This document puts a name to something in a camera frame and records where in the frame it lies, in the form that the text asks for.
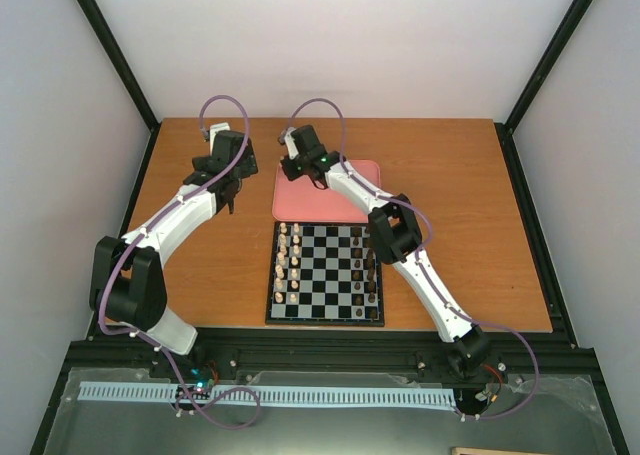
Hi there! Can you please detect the pink plastic tray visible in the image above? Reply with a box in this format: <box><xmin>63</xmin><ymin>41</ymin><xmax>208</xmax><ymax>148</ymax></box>
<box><xmin>272</xmin><ymin>160</ymin><xmax>391</xmax><ymax>223</ymax></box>

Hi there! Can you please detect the clear acrylic sheet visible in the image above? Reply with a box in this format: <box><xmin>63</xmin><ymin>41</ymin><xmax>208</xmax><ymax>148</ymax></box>
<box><xmin>60</xmin><ymin>369</ymin><xmax>616</xmax><ymax>454</ymax></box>

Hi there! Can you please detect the purple cable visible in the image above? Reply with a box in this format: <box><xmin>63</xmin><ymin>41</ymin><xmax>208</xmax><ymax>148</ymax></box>
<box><xmin>98</xmin><ymin>94</ymin><xmax>262</xmax><ymax>431</ymax></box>
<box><xmin>278</xmin><ymin>98</ymin><xmax>541</xmax><ymax>421</ymax></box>

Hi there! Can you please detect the black aluminium frame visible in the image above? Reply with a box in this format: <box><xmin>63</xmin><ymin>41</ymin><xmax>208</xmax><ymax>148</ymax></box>
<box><xmin>31</xmin><ymin>0</ymin><xmax>629</xmax><ymax>454</ymax></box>

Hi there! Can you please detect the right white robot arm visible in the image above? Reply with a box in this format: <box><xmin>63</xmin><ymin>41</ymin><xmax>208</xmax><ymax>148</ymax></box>
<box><xmin>279</xmin><ymin>125</ymin><xmax>490</xmax><ymax>379</ymax></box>

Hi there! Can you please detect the black white chess board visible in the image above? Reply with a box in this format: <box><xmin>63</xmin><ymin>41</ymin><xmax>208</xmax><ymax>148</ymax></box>
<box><xmin>265</xmin><ymin>221</ymin><xmax>385</xmax><ymax>327</ymax></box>

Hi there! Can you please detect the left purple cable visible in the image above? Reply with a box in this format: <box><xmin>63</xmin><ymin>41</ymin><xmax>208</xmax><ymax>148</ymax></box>
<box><xmin>98</xmin><ymin>94</ymin><xmax>262</xmax><ymax>431</ymax></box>

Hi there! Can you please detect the light blue cable duct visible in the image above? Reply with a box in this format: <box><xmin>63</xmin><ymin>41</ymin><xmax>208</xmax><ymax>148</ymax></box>
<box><xmin>77</xmin><ymin>381</ymin><xmax>456</xmax><ymax>411</ymax></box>

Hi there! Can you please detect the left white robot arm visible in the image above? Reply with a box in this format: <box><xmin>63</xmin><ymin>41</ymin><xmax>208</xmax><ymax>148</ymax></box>
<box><xmin>90</xmin><ymin>123</ymin><xmax>258</xmax><ymax>378</ymax></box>

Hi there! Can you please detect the brown chess pieces back row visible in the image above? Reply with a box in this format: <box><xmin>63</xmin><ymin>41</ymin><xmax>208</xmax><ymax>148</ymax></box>
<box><xmin>363</xmin><ymin>228</ymin><xmax>377</xmax><ymax>308</ymax></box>

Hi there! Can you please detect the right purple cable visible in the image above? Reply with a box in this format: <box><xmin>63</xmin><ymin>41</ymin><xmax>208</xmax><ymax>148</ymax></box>
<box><xmin>278</xmin><ymin>98</ymin><xmax>541</xmax><ymax>421</ymax></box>

